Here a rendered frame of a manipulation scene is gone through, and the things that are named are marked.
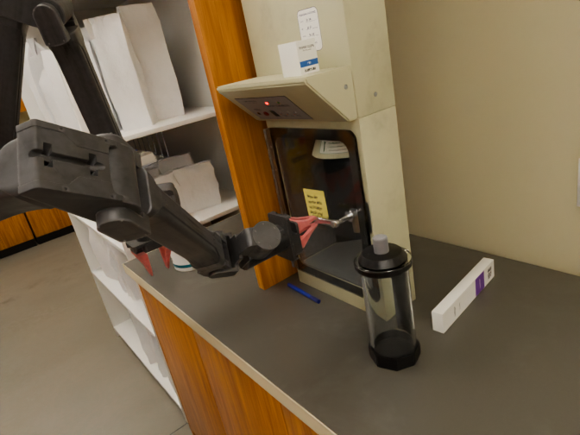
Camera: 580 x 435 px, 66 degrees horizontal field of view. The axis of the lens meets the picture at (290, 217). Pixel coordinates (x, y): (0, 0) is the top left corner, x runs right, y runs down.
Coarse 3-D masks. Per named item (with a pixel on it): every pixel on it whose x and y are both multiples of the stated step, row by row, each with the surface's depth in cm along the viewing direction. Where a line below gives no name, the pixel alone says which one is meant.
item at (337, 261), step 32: (288, 128) 103; (288, 160) 108; (320, 160) 98; (352, 160) 90; (288, 192) 113; (352, 192) 94; (320, 224) 107; (352, 224) 98; (320, 256) 113; (352, 256) 102; (352, 288) 107
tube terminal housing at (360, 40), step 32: (256, 0) 97; (288, 0) 90; (320, 0) 83; (352, 0) 80; (256, 32) 101; (288, 32) 93; (352, 32) 82; (384, 32) 87; (256, 64) 106; (320, 64) 89; (352, 64) 83; (384, 64) 88; (384, 96) 90; (320, 128) 96; (352, 128) 89; (384, 128) 91; (384, 160) 93; (384, 192) 95; (384, 224) 97; (320, 288) 121
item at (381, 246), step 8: (376, 240) 82; (384, 240) 82; (368, 248) 86; (376, 248) 82; (384, 248) 82; (392, 248) 84; (400, 248) 83; (360, 256) 84; (368, 256) 83; (376, 256) 82; (384, 256) 82; (392, 256) 81; (400, 256) 81; (360, 264) 83; (368, 264) 82; (376, 264) 81; (384, 264) 80; (392, 264) 80
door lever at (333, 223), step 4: (348, 212) 97; (316, 216) 100; (320, 216) 99; (344, 216) 96; (348, 216) 96; (352, 216) 96; (316, 220) 99; (320, 220) 98; (324, 220) 97; (328, 220) 96; (332, 220) 95; (336, 220) 94; (340, 220) 95; (344, 220) 96; (348, 220) 98; (352, 220) 97; (324, 224) 98; (328, 224) 96; (332, 224) 94; (336, 224) 94
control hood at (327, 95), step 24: (312, 72) 84; (336, 72) 81; (240, 96) 98; (264, 96) 92; (288, 96) 86; (312, 96) 81; (336, 96) 82; (264, 120) 108; (288, 120) 100; (312, 120) 93; (336, 120) 87
